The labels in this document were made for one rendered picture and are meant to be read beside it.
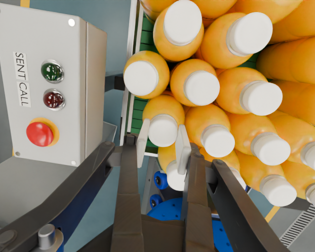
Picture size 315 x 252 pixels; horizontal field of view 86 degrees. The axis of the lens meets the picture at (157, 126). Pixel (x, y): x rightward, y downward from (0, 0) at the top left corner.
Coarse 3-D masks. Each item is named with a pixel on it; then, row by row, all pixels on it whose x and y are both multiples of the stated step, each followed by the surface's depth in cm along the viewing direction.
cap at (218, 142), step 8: (216, 128) 22; (224, 128) 22; (208, 136) 22; (216, 136) 21; (224, 136) 21; (232, 136) 21; (208, 144) 22; (216, 144) 22; (224, 144) 22; (232, 144) 22; (208, 152) 22; (216, 152) 22; (224, 152) 22
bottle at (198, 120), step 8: (208, 104) 28; (184, 112) 32; (192, 112) 27; (200, 112) 26; (208, 112) 25; (216, 112) 25; (224, 112) 27; (192, 120) 26; (200, 120) 25; (208, 120) 24; (216, 120) 24; (224, 120) 24; (192, 128) 26; (200, 128) 25; (208, 128) 23; (192, 136) 26; (200, 136) 24; (200, 144) 26
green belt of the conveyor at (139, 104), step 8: (144, 16) 36; (144, 24) 36; (144, 32) 37; (152, 32) 37; (144, 40) 37; (152, 40) 37; (144, 48) 38; (152, 48) 38; (256, 56) 37; (168, 64) 39; (240, 64) 38; (248, 64) 38; (136, 104) 42; (144, 104) 42; (136, 112) 43; (136, 120) 44; (136, 128) 44; (152, 144) 46
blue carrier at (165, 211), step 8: (168, 200) 42; (176, 200) 42; (152, 208) 39; (160, 208) 39; (168, 208) 40; (176, 208) 40; (152, 216) 37; (160, 216) 37; (168, 216) 37; (176, 216) 38; (216, 224) 37; (216, 232) 36; (224, 232) 36; (216, 240) 34; (224, 240) 34; (224, 248) 33
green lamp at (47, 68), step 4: (44, 64) 20; (48, 64) 20; (52, 64) 20; (40, 68) 20; (44, 68) 20; (48, 68) 20; (52, 68) 20; (56, 68) 20; (44, 72) 20; (48, 72) 20; (52, 72) 20; (56, 72) 20; (60, 72) 20; (44, 76) 20; (48, 76) 20; (52, 76) 20; (56, 76) 20; (52, 80) 20
